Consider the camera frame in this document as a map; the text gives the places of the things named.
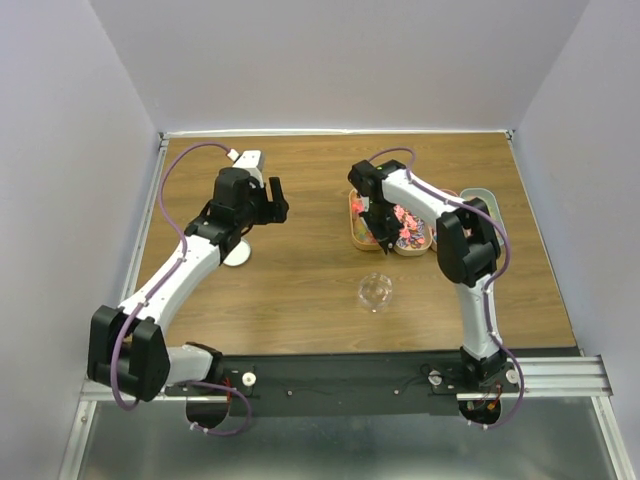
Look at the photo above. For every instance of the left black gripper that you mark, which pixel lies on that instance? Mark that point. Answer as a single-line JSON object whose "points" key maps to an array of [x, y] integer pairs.
{"points": [[273, 212]]}

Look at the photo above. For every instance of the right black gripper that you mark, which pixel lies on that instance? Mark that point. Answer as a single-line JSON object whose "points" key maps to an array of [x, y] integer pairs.
{"points": [[386, 236]]}

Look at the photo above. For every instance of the clear glass jar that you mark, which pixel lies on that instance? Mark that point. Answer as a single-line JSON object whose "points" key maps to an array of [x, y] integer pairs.
{"points": [[375, 292]]}

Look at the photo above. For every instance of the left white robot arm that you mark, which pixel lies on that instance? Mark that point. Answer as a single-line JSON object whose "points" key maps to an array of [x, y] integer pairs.
{"points": [[127, 347]]}

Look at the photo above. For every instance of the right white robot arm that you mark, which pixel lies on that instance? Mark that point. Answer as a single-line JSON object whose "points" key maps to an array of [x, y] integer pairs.
{"points": [[469, 245]]}

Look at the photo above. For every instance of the orange tray star candies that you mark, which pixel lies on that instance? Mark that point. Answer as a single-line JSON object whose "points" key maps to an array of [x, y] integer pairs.
{"points": [[361, 236]]}

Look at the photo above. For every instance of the blue tray popsicle candies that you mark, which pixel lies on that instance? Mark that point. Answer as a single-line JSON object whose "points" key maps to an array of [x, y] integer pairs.
{"points": [[486, 196]]}

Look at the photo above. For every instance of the beige tray swirl lollipops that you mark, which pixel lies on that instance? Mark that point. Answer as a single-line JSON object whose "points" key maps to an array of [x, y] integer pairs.
{"points": [[415, 236]]}

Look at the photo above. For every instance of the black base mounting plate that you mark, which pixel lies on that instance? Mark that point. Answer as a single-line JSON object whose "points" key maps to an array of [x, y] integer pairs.
{"points": [[332, 385]]}

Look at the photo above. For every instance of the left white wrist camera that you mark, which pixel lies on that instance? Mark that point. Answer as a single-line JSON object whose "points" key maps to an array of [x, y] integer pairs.
{"points": [[250, 160]]}

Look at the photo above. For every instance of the aluminium frame rail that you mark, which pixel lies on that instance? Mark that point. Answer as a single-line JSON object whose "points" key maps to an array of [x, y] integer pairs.
{"points": [[539, 377]]}

